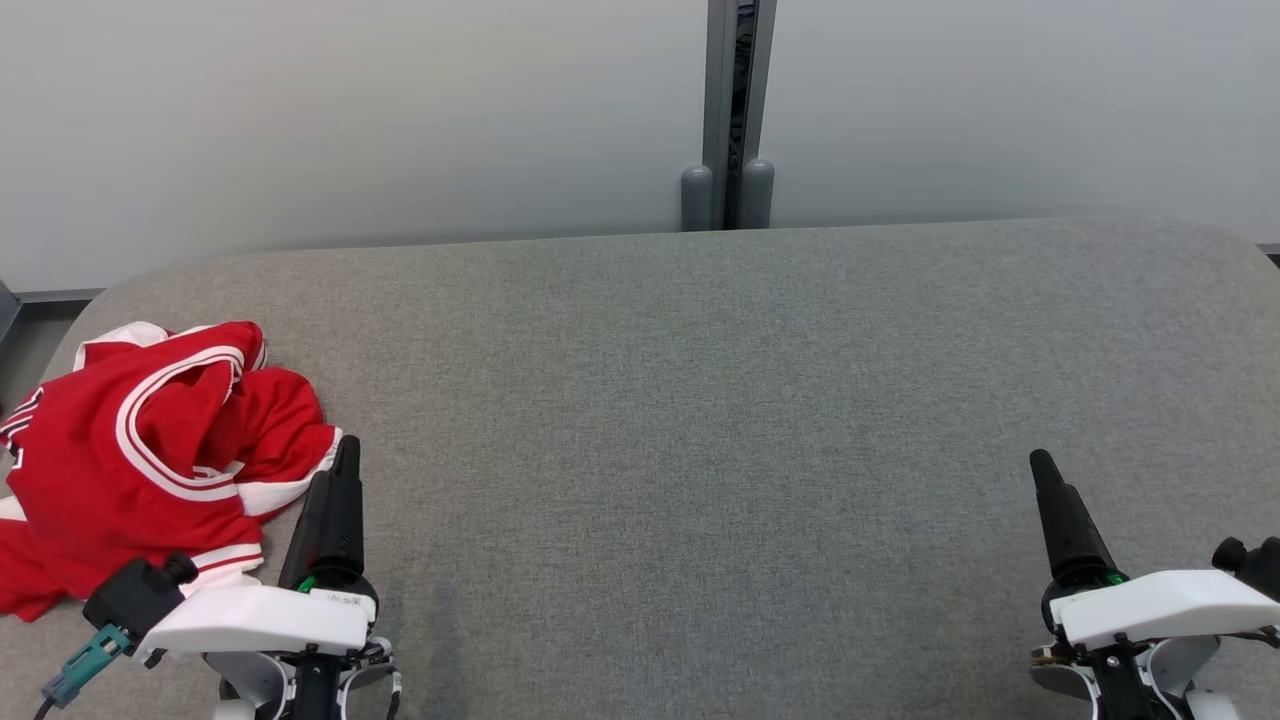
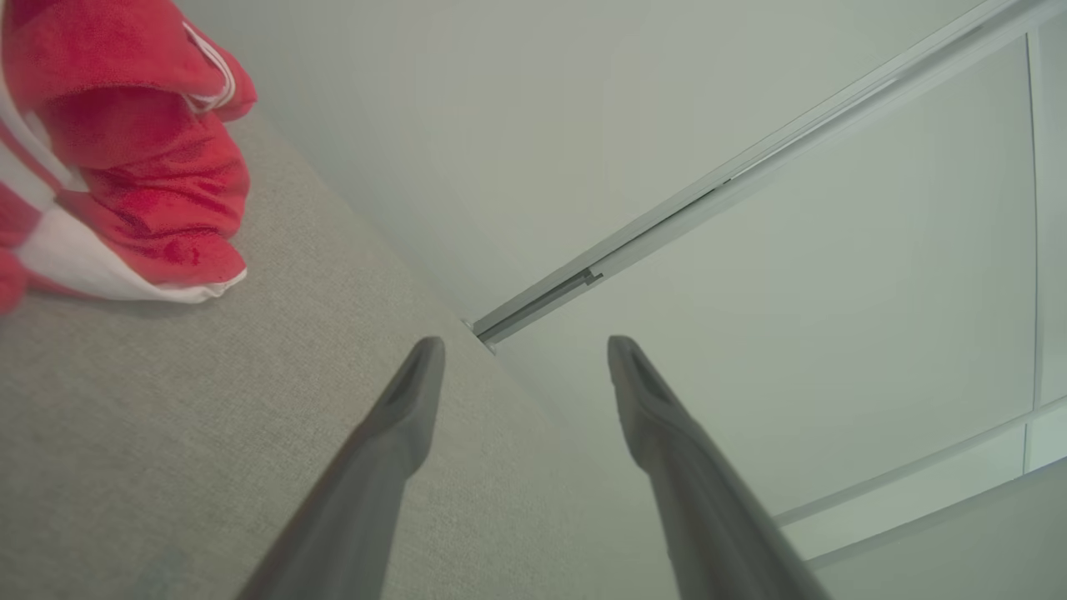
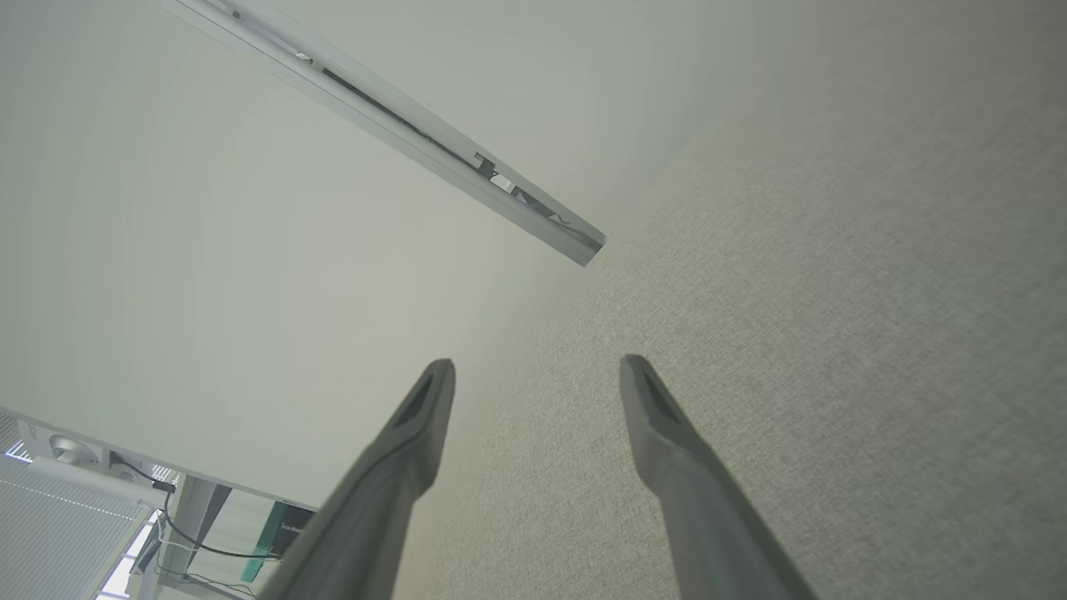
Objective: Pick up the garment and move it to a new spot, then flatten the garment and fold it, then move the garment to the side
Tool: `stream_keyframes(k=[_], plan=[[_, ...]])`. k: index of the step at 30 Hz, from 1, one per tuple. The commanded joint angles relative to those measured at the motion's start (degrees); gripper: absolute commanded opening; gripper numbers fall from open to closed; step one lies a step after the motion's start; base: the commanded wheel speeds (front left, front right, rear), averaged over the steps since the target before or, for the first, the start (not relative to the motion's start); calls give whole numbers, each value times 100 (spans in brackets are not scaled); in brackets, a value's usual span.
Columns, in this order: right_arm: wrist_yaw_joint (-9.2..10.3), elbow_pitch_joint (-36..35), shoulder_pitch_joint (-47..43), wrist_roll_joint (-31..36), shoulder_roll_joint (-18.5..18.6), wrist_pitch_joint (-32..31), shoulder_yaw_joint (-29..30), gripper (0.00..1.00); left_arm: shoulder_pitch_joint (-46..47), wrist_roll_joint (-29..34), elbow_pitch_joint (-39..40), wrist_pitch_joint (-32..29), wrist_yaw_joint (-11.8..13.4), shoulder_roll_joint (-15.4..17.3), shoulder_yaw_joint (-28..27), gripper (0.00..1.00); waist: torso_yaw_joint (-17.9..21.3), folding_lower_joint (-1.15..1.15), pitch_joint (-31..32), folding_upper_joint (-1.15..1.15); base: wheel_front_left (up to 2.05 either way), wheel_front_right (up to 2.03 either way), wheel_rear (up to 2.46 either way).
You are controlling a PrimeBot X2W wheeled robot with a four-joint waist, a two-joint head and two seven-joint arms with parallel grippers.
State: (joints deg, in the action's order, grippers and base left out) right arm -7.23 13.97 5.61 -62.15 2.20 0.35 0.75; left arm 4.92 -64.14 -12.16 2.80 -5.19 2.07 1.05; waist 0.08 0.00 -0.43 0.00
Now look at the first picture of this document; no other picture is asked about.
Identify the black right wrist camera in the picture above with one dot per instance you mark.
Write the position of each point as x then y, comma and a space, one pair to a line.
1250, 568

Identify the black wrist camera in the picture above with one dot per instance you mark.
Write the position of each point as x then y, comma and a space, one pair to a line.
1250, 568
135, 598

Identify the grey rounded post foot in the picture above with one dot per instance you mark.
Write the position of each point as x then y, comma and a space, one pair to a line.
757, 195
697, 200

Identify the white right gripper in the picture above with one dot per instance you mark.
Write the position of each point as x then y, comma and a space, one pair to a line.
1170, 605

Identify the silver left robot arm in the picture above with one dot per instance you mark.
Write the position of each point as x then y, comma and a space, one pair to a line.
250, 685

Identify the red jersey with striped trim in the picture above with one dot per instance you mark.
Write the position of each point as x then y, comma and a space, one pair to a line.
90, 470

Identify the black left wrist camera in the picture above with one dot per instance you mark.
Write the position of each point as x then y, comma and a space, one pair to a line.
135, 598

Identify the grey partition base rail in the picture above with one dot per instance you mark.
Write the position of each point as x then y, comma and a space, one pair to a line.
1270, 253
60, 296

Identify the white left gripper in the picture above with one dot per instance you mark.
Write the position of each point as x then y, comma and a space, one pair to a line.
260, 620

